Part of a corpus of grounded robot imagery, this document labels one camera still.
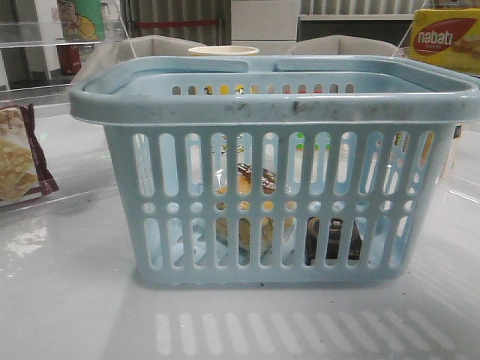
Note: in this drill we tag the red fire extinguisher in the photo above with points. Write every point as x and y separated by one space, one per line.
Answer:
69 59

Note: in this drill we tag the white cabinet in background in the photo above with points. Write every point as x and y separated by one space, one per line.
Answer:
264 20

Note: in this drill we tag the clear acrylic left shelf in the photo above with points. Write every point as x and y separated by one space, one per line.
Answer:
39 34

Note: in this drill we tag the green cartoon snack bag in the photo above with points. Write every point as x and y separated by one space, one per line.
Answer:
81 20

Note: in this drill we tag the packaged bread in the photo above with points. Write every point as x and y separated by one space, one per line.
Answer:
267 224

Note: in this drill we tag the light blue plastic basket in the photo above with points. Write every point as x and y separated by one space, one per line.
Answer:
358 137

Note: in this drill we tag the dark tissue pack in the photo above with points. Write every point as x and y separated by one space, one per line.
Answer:
334 237

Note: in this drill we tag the yellow nabati wafer box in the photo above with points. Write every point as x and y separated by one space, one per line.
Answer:
447 38

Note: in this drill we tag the maroon cracker package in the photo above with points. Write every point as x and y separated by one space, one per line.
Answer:
24 173

